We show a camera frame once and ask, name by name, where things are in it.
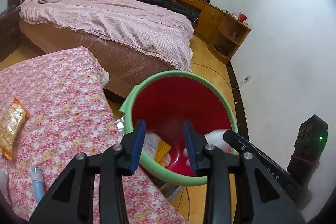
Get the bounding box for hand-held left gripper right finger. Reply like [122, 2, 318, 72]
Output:
[182, 120, 306, 224]

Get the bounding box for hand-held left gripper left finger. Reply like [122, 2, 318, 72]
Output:
[29, 119, 146, 224]

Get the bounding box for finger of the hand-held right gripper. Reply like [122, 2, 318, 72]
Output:
[223, 130, 268, 161]

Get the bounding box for yellow foam fruit net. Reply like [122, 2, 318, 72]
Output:
[155, 141, 171, 161]

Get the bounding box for red bucket with green rim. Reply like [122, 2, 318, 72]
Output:
[119, 70, 239, 186]

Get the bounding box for light blue plastic tube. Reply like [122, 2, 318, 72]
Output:
[30, 166, 46, 201]

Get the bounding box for orange snack packet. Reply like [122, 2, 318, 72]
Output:
[0, 98, 30, 161]

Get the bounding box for pink floral blanket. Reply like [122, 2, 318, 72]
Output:
[0, 46, 184, 224]

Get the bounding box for low wooden cabinet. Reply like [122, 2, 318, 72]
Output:
[113, 0, 252, 65]

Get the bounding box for pink checked bedspread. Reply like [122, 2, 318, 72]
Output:
[19, 0, 195, 72]

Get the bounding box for black clothes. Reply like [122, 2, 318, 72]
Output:
[137, 0, 200, 22]

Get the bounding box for dark wooden nightstand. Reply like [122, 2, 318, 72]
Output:
[0, 7, 23, 62]

